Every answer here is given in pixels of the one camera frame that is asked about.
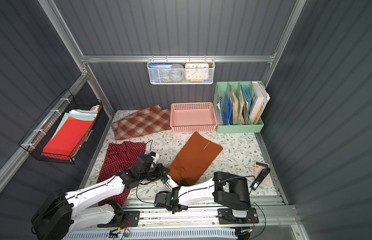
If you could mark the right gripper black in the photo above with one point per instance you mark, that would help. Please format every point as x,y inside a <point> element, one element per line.
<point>168,204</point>

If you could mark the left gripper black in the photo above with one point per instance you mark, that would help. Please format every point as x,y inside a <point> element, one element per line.
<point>161,171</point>

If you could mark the rust orange skirt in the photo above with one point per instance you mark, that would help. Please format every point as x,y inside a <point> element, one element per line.
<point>193,159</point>

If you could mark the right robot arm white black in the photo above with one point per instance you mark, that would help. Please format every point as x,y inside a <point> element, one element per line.
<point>226,189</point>

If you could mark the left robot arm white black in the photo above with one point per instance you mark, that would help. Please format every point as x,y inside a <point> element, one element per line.
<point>63,213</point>

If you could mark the grey tape roll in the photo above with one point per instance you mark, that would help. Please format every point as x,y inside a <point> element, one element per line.
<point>176,73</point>

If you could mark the dark red polka-dot skirt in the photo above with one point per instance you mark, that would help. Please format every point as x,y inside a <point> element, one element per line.
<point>120,157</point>

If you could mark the red plaid skirt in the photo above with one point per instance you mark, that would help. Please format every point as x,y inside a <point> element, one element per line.
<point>141,123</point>

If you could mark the pink plastic basket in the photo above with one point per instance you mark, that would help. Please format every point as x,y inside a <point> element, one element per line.
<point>193,117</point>

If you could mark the red paper stack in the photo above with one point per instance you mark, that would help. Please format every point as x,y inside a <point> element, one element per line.
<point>64,143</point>

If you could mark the floral table mat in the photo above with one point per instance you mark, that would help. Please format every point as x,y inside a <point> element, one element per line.
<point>239,154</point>

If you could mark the small orange white card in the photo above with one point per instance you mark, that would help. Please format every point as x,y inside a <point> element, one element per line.
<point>261,165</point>

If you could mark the blue box in basket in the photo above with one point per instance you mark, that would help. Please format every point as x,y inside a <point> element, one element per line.
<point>159,72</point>

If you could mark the blue folders in organizer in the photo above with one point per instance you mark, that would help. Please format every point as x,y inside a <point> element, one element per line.
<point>228,112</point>

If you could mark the yellow alarm clock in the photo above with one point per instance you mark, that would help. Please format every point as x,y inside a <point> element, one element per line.
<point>197,72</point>

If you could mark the mint green file organizer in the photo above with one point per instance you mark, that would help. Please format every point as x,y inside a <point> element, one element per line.
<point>220,96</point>

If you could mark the white book in organizer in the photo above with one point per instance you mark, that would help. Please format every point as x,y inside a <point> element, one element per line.
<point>260,98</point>

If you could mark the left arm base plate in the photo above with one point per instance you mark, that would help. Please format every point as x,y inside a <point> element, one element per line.
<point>127,219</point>

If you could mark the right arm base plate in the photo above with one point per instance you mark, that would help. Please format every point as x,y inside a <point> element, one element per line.
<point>228,216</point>

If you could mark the black wire side basket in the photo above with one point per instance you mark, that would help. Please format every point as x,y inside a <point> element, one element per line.
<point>67,105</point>

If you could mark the white wire wall basket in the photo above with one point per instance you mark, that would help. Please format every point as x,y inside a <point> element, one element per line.
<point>183,61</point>

